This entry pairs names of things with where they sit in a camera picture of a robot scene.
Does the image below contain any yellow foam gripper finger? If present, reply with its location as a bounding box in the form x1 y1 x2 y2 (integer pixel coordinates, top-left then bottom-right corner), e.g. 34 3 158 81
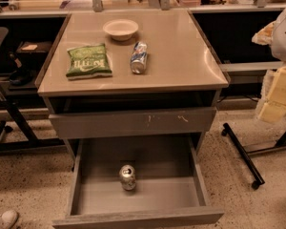
256 64 286 123
252 22 274 45

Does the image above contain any silver redbull can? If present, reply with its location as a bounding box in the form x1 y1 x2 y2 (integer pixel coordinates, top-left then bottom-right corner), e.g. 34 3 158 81
119 165 136 191

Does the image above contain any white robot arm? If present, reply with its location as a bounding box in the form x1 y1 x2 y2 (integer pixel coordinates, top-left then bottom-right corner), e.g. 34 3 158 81
252 8 286 123

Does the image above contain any grey top drawer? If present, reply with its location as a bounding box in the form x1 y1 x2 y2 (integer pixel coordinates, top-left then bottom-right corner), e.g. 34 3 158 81
50 107 216 139

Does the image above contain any grey drawer cabinet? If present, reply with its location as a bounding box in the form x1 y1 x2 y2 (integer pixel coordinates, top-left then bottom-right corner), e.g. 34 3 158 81
38 9 228 155

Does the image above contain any blue pepsi can lying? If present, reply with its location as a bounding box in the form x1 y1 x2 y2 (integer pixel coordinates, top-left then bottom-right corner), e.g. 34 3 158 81
130 42 148 74

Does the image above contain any open grey middle drawer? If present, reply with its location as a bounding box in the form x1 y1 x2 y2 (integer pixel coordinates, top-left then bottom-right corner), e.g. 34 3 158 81
52 135 223 229

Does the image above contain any black wheeled stand leg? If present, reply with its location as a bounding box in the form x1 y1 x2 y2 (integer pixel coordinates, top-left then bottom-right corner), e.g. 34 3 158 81
221 123 265 190

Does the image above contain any white paper bowl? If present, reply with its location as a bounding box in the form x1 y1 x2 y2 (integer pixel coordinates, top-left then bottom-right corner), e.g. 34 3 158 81
103 19 138 41

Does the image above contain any green chip bag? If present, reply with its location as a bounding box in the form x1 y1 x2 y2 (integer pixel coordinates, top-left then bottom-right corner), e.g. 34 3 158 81
66 43 112 80

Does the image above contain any white sneaker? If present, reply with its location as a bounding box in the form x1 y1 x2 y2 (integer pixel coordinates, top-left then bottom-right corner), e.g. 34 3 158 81
0 210 19 229

